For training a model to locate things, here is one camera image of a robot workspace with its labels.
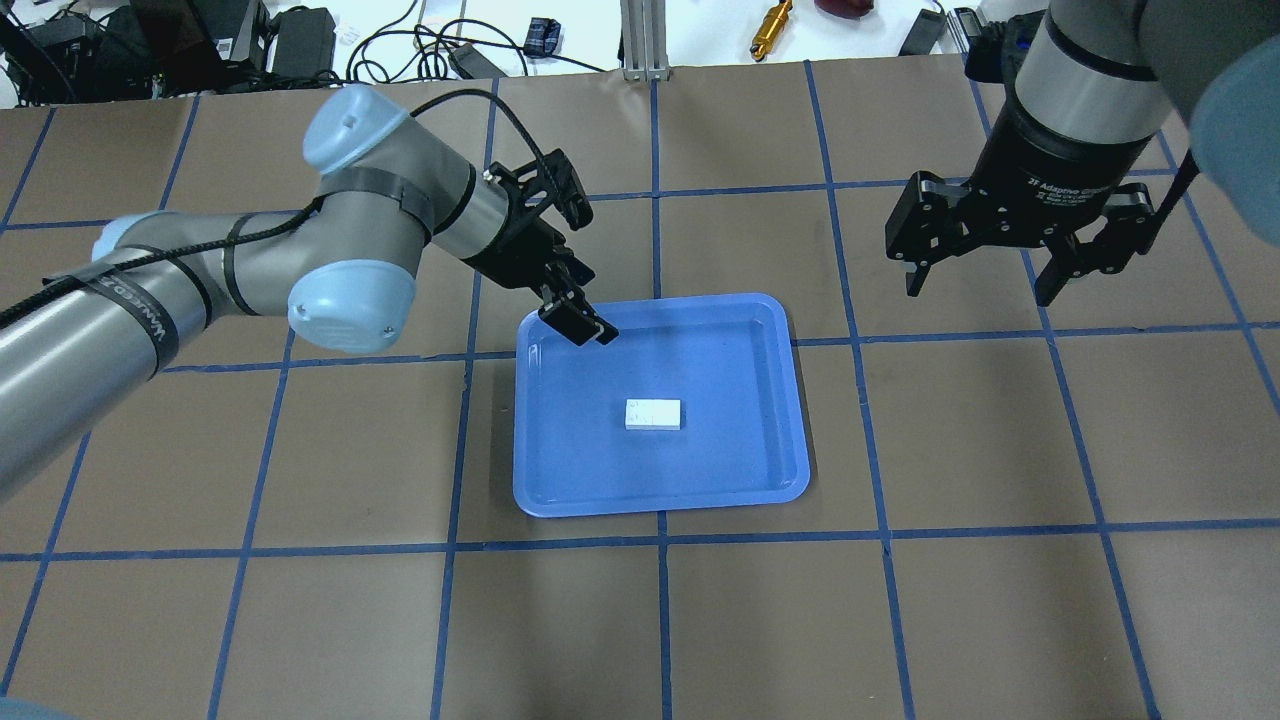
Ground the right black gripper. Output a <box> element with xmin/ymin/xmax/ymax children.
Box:
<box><xmin>884</xmin><ymin>110</ymin><xmax>1161</xmax><ymax>307</ymax></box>

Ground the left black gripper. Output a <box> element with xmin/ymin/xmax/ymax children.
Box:
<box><xmin>463</xmin><ymin>149</ymin><xmax>620</xmax><ymax>346</ymax></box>

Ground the white block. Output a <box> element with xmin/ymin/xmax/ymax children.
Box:
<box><xmin>650</xmin><ymin>398</ymin><xmax>682</xmax><ymax>430</ymax></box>
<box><xmin>623</xmin><ymin>398</ymin><xmax>663</xmax><ymax>430</ymax></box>

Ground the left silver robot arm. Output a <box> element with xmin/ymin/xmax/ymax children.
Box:
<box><xmin>1</xmin><ymin>85</ymin><xmax>620</xmax><ymax>498</ymax></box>

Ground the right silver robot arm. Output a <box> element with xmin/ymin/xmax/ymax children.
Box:
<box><xmin>884</xmin><ymin>1</ymin><xmax>1279</xmax><ymax>307</ymax></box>

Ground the blue plastic tray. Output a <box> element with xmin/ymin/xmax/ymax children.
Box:
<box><xmin>513</xmin><ymin>292</ymin><xmax>812</xmax><ymax>518</ymax></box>

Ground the black power adapter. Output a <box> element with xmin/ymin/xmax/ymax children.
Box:
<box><xmin>899</xmin><ymin>9</ymin><xmax>946</xmax><ymax>56</ymax></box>

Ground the small blue black device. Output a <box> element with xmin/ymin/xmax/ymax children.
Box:
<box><xmin>522</xmin><ymin>17</ymin><xmax>562</xmax><ymax>59</ymax></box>

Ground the gold cylindrical tool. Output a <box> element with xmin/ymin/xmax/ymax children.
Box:
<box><xmin>748</xmin><ymin>0</ymin><xmax>794</xmax><ymax>63</ymax></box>

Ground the aluminium frame post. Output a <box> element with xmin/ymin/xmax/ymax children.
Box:
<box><xmin>620</xmin><ymin>0</ymin><xmax>671</xmax><ymax>82</ymax></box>

